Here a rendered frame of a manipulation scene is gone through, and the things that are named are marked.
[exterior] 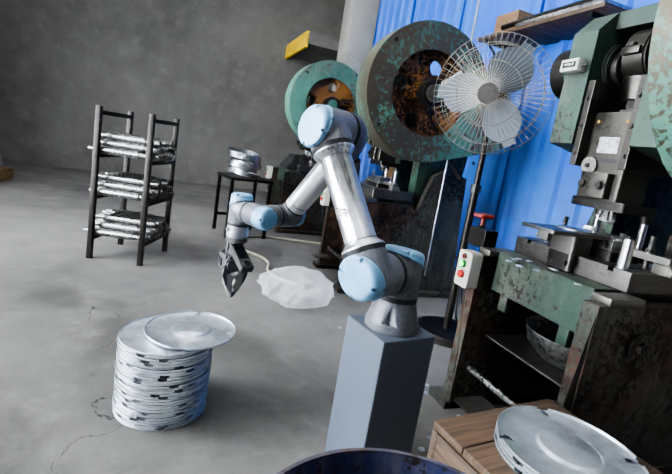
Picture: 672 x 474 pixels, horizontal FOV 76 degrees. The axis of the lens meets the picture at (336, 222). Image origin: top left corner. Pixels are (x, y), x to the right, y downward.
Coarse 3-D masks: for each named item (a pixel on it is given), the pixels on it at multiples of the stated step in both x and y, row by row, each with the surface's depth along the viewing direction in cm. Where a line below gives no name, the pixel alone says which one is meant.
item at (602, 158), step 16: (608, 112) 139; (624, 112) 134; (608, 128) 139; (624, 128) 134; (592, 144) 144; (608, 144) 138; (592, 160) 142; (608, 160) 138; (592, 176) 139; (608, 176) 134; (624, 176) 133; (640, 176) 136; (592, 192) 139; (608, 192) 136; (624, 192) 135; (640, 192) 137
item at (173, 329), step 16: (160, 320) 147; (176, 320) 148; (192, 320) 150; (208, 320) 152; (224, 320) 155; (160, 336) 136; (176, 336) 137; (192, 336) 138; (208, 336) 141; (224, 336) 142
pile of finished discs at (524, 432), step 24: (528, 408) 104; (504, 432) 92; (528, 432) 94; (552, 432) 94; (576, 432) 97; (600, 432) 98; (504, 456) 88; (528, 456) 86; (552, 456) 86; (576, 456) 87; (600, 456) 89; (624, 456) 91
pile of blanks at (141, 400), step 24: (120, 360) 129; (144, 360) 125; (168, 360) 126; (192, 360) 131; (120, 384) 130; (144, 384) 126; (168, 384) 128; (192, 384) 134; (120, 408) 130; (144, 408) 128; (168, 408) 130; (192, 408) 136
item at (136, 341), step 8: (136, 320) 145; (144, 320) 146; (128, 328) 139; (136, 328) 140; (120, 336) 133; (128, 336) 134; (136, 336) 135; (144, 336) 136; (128, 344) 129; (136, 344) 130; (144, 344) 131; (152, 344) 132; (136, 352) 125; (144, 352) 126; (152, 352) 127; (160, 352) 128; (176, 352) 129; (184, 352) 130; (192, 352) 130
